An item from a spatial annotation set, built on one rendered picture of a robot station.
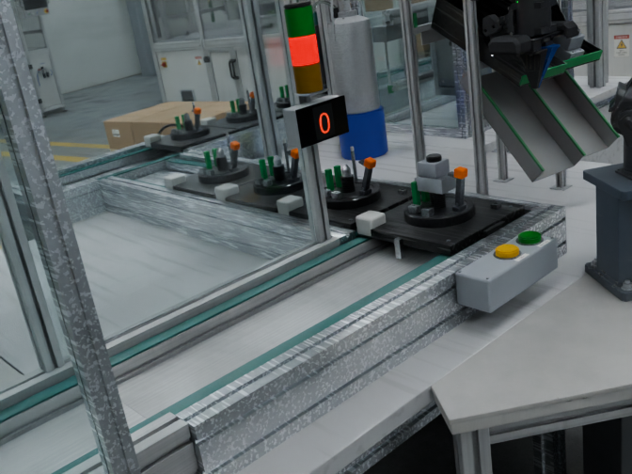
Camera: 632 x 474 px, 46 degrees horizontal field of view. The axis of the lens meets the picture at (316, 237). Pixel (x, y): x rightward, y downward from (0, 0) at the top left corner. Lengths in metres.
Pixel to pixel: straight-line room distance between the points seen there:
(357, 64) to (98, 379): 1.69
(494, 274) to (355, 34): 1.26
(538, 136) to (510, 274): 0.49
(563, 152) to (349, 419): 0.85
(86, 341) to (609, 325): 0.84
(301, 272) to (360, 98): 1.09
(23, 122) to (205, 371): 0.56
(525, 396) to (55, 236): 0.69
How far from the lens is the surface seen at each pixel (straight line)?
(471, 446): 1.14
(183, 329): 1.25
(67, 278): 0.79
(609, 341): 1.26
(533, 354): 1.22
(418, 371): 1.19
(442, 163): 1.46
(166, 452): 0.99
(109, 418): 0.86
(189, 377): 1.17
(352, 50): 2.35
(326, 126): 1.38
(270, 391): 1.03
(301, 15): 1.34
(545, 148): 1.68
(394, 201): 1.62
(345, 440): 1.06
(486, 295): 1.24
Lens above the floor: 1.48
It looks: 20 degrees down
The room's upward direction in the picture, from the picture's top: 9 degrees counter-clockwise
